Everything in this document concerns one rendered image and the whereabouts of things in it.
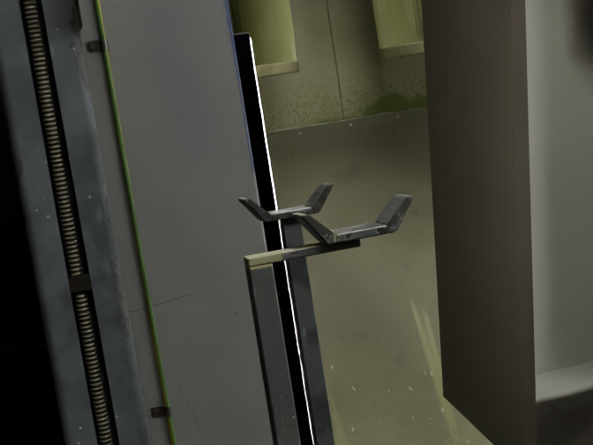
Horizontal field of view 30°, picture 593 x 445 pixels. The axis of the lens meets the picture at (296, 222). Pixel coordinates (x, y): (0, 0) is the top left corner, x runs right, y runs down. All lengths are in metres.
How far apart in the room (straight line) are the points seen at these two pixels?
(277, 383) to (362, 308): 2.28
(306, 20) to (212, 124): 2.00
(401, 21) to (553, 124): 0.86
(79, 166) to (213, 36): 0.55
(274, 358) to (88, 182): 0.18
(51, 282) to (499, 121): 1.21
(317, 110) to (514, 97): 1.51
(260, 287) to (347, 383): 2.21
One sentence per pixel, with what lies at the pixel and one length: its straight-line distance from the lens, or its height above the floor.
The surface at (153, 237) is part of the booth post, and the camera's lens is 1.29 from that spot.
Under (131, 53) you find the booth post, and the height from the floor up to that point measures 1.27.
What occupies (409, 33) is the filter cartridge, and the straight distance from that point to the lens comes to 3.02.
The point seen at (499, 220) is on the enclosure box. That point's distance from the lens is 1.94.
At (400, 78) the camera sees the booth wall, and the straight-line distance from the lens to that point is 3.35.
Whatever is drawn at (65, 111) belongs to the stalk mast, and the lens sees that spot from 0.78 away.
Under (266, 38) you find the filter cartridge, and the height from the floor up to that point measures 1.35.
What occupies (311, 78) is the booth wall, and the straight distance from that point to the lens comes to 3.27.
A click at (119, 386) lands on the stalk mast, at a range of 0.80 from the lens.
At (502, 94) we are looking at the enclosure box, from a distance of 1.86.
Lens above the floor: 1.19
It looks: 6 degrees down
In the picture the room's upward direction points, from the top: 9 degrees counter-clockwise
